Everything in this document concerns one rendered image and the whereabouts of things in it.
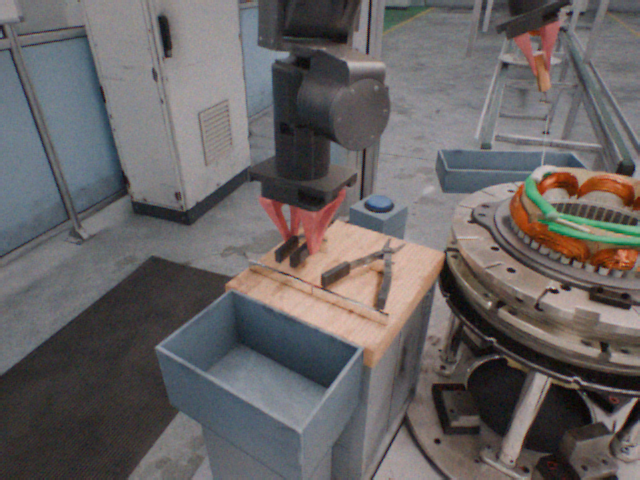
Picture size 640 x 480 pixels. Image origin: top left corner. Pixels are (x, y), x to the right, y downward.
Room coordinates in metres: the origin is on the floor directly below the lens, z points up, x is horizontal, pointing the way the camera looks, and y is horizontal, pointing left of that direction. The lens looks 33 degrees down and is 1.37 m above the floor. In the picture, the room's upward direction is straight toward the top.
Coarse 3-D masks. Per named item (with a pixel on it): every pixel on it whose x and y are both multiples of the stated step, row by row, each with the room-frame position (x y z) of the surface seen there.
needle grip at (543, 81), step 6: (534, 54) 0.76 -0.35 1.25; (540, 54) 0.75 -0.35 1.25; (534, 60) 0.76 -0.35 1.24; (540, 60) 0.75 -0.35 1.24; (540, 66) 0.75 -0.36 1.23; (546, 66) 0.75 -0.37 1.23; (540, 72) 0.75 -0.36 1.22; (546, 72) 0.75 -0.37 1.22; (540, 78) 0.75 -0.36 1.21; (546, 78) 0.75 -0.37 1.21; (540, 84) 0.75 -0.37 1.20; (546, 84) 0.75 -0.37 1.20; (540, 90) 0.75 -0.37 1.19
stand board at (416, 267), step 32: (352, 224) 0.53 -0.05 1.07; (288, 256) 0.45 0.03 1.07; (320, 256) 0.45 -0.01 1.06; (352, 256) 0.45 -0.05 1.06; (416, 256) 0.45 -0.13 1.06; (256, 288) 0.39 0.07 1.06; (288, 288) 0.39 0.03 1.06; (352, 288) 0.39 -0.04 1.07; (416, 288) 0.39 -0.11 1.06; (320, 320) 0.34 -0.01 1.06; (352, 320) 0.34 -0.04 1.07
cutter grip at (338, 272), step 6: (342, 264) 0.39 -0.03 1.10; (348, 264) 0.40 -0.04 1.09; (330, 270) 0.38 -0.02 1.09; (336, 270) 0.38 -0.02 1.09; (342, 270) 0.39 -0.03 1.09; (348, 270) 0.40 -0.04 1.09; (324, 276) 0.37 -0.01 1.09; (330, 276) 0.38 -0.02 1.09; (336, 276) 0.38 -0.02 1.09; (342, 276) 0.39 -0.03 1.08; (324, 282) 0.37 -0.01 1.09; (330, 282) 0.38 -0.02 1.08
